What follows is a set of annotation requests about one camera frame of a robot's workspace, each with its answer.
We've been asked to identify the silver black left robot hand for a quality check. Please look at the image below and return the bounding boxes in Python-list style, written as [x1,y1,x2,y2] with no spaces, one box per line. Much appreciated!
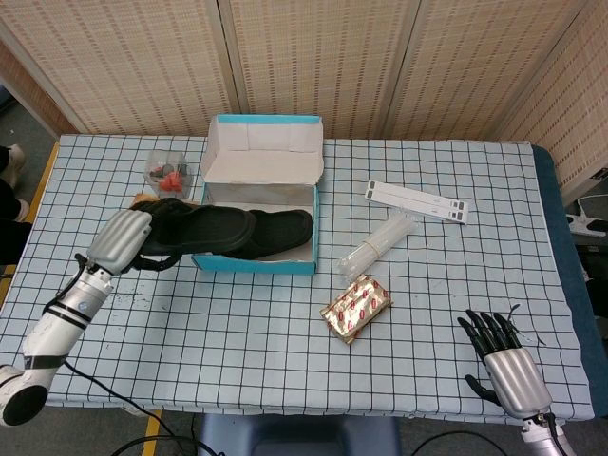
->
[85,208,180,276]

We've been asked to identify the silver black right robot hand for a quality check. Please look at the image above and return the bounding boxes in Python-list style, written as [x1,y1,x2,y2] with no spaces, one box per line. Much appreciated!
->
[457,308,555,422]

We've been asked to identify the black slipper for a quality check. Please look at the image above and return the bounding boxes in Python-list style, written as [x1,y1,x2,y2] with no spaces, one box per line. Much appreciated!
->
[130,198,260,257]
[222,208,314,261]

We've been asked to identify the blue cardboard shoe box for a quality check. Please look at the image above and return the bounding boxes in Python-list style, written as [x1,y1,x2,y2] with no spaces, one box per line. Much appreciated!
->
[191,113,327,276]

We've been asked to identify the black object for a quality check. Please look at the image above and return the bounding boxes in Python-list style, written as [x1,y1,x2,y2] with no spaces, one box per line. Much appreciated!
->
[0,216,34,267]

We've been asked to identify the black thread piece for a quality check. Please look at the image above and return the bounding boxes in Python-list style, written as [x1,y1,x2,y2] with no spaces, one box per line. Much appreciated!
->
[505,303,547,347]

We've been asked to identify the clear bag red items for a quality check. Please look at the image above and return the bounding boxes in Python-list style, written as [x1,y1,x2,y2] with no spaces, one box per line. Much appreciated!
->
[144,149,194,200]

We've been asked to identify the gold foil pack red print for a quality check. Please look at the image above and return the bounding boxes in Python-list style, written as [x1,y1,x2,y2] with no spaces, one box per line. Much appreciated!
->
[318,274,395,347]

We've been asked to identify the white chair base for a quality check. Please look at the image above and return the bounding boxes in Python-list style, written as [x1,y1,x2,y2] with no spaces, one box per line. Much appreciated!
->
[564,197,608,237]

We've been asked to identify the bundle of clear sticks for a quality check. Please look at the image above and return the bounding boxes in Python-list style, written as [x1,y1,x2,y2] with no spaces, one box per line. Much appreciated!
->
[335,212,419,281]

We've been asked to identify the dark blue padded table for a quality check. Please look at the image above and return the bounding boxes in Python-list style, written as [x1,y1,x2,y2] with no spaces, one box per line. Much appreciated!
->
[530,143,602,333]

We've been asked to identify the checked light blue tablecloth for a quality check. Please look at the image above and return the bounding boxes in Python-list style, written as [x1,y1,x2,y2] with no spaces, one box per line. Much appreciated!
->
[0,134,595,422]

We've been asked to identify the white flat strip package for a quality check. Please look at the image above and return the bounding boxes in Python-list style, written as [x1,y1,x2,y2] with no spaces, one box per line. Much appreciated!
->
[364,179,470,225]

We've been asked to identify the blue chair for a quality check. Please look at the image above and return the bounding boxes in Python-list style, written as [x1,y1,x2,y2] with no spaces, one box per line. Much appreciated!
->
[197,415,400,456]

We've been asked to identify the bamboo folding screen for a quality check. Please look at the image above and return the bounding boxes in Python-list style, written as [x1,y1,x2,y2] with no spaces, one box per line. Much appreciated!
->
[0,0,608,205]

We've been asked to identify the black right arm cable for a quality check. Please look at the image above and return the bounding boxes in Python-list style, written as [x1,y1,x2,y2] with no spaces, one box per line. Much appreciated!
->
[410,411,574,456]

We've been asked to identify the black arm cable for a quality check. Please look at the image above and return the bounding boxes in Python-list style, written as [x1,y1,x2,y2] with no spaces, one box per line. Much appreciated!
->
[410,411,574,456]
[64,360,215,456]

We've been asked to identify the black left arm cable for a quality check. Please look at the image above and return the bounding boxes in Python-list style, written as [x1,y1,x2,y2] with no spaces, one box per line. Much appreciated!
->
[64,360,215,456]

